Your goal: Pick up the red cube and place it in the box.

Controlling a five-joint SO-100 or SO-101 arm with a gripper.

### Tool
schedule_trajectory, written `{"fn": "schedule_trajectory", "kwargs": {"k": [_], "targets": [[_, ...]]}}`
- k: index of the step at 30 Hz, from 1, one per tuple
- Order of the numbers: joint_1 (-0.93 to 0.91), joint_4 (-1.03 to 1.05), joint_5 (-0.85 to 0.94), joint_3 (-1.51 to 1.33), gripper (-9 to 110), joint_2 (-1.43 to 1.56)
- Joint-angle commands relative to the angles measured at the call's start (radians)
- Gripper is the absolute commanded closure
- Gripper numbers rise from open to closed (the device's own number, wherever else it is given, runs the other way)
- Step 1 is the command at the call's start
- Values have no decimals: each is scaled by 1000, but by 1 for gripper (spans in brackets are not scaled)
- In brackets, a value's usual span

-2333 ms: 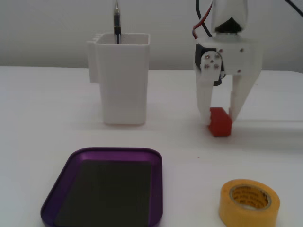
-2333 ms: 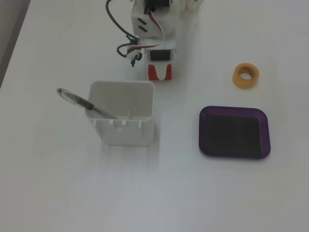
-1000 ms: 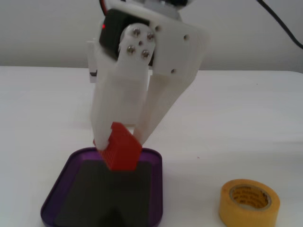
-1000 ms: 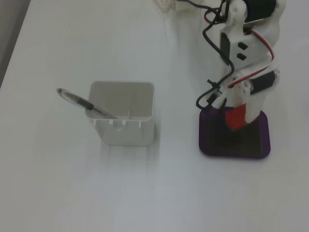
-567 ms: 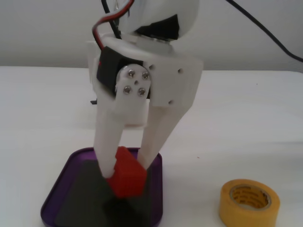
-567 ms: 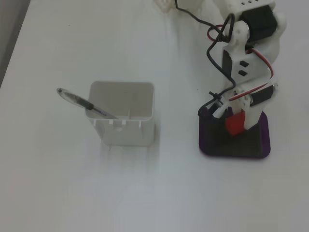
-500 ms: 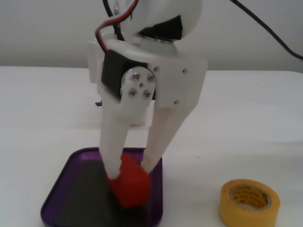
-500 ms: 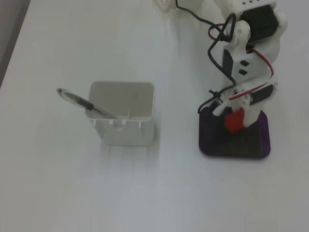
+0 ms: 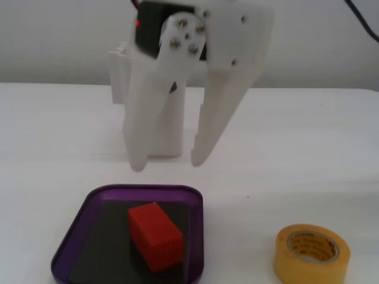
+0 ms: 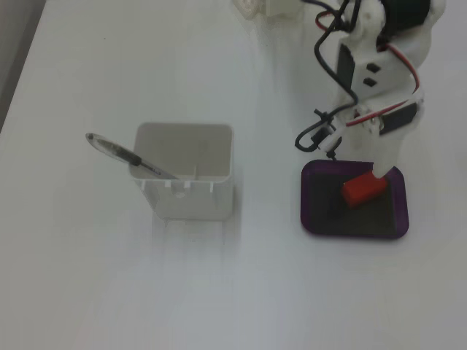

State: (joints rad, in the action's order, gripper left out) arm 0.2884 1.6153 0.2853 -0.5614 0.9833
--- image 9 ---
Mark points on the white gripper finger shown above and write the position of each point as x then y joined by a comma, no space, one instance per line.
216,118
148,118

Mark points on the red cube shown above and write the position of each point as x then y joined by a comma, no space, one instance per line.
155,236

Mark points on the purple metal tray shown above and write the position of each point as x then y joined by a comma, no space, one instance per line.
197,236

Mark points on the white plastic pen holder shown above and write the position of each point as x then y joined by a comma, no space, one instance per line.
174,124

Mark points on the yellow tape roll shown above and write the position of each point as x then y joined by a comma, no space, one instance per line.
291,260

